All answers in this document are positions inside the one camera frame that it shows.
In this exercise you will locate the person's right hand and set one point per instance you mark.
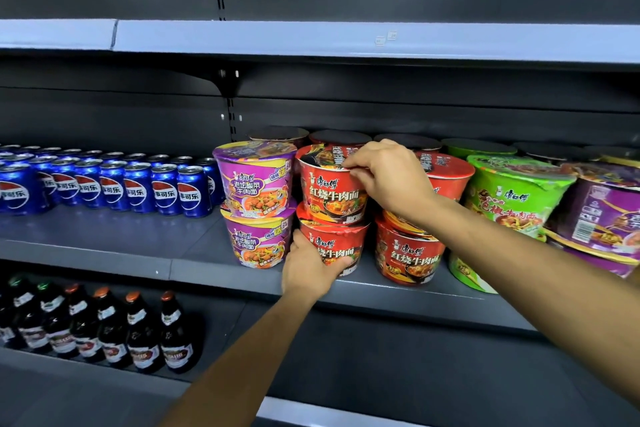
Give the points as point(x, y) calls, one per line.
point(395, 181)

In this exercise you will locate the person's left hand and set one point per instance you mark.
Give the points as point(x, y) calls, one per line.
point(307, 271)

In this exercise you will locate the green cup noodle bowl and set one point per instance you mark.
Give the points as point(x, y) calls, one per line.
point(467, 276)
point(515, 196)
point(477, 147)

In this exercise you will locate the yellow noodle bowl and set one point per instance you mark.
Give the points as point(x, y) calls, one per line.
point(617, 156)

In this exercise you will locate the person's left forearm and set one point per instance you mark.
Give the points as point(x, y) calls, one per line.
point(235, 366)

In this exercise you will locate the person's right forearm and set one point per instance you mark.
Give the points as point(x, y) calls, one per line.
point(540, 281)

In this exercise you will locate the row of dark glass bottles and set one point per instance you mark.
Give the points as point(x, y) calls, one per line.
point(100, 326)

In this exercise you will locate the row of blue soda cans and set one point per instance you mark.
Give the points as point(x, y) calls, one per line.
point(100, 184)

